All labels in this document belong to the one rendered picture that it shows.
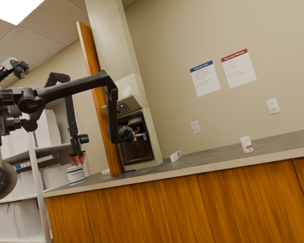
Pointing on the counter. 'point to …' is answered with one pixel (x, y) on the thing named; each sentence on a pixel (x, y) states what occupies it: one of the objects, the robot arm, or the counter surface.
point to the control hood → (135, 104)
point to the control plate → (122, 108)
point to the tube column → (112, 38)
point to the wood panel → (99, 97)
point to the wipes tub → (76, 175)
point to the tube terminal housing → (136, 79)
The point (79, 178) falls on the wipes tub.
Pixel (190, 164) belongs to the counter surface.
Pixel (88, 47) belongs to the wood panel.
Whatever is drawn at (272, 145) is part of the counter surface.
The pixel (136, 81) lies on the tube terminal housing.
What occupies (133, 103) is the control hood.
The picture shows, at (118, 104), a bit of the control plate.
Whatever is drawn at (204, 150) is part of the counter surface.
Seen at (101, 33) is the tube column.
